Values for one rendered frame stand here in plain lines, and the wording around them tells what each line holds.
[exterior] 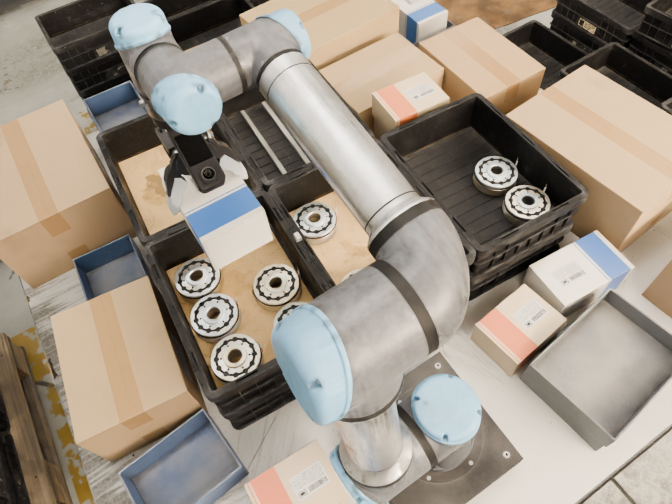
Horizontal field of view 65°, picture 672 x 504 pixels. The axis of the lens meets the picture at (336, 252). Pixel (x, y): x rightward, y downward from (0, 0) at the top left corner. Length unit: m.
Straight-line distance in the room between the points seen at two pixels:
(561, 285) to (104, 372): 0.99
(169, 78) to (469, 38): 1.19
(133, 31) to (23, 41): 3.20
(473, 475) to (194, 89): 0.86
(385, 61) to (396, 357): 1.22
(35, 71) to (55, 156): 2.12
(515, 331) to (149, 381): 0.77
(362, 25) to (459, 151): 0.53
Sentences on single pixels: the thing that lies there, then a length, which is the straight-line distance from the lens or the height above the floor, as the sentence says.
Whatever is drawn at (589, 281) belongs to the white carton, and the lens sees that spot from 1.31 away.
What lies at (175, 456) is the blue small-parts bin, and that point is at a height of 0.70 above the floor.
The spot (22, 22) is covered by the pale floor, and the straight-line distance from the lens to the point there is 4.13.
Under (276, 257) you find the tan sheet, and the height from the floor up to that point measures 0.83.
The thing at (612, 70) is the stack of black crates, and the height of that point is 0.38.
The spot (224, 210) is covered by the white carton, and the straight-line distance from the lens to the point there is 0.94.
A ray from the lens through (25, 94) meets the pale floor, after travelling 3.51.
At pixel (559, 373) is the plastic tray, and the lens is 1.23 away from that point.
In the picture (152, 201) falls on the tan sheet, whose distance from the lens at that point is 1.43.
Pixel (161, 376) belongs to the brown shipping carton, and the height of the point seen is 0.86.
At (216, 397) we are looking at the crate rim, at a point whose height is 0.93.
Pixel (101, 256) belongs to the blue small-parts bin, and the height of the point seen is 0.74.
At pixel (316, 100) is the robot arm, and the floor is 1.42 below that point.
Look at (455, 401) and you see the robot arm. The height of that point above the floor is 0.97.
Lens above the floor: 1.85
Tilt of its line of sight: 56 degrees down
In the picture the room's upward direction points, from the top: 7 degrees counter-clockwise
